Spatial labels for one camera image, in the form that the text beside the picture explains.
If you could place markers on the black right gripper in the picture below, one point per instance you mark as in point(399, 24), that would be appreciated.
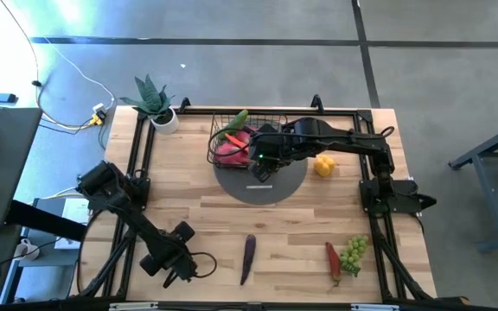
point(272, 144)

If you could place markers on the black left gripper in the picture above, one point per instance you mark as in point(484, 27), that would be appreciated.
point(182, 263)

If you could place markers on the pink dragon fruit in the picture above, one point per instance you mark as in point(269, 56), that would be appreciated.
point(244, 137)
point(231, 156)

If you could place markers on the bright red long pepper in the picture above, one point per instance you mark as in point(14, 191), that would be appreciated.
point(235, 140)

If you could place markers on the green cucumber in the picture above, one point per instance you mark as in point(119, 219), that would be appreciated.
point(235, 123)

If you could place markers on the purple eggplant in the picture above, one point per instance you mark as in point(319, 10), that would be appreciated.
point(248, 259)

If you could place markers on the dark red chili pepper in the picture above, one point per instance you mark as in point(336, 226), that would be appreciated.
point(333, 261)

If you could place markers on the green grape bunch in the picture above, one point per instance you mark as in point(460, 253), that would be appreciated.
point(353, 255)

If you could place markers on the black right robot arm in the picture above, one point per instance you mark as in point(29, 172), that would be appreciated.
point(353, 140)

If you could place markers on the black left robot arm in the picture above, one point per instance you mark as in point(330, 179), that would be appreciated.
point(145, 229)

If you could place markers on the grey round woven placemat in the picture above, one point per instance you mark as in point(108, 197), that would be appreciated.
point(275, 190)

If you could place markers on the white rectangular strip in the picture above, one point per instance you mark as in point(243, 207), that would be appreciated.
point(133, 306)
point(374, 307)

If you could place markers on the yellow bell pepper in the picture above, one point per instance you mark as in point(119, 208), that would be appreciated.
point(324, 166)

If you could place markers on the white plant pot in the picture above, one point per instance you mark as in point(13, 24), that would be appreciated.
point(167, 125)

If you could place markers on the white paper box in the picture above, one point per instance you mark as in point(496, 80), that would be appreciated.
point(76, 211)

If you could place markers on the green snake plant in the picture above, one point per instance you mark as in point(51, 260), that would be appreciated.
point(149, 97)

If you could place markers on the black support beam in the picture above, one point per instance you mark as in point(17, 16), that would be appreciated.
point(46, 220)

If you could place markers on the white mug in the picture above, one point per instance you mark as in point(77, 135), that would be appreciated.
point(27, 249)

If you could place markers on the white power adapter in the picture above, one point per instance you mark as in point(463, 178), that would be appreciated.
point(100, 109)

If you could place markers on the yellow plug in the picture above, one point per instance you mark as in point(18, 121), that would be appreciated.
point(95, 120)

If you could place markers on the black desk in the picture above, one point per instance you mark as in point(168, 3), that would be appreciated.
point(7, 164)

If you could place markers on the grey metal side table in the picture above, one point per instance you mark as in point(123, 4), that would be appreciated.
point(487, 181)

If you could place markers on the black aluminium table frame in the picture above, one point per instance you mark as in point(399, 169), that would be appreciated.
point(138, 142)

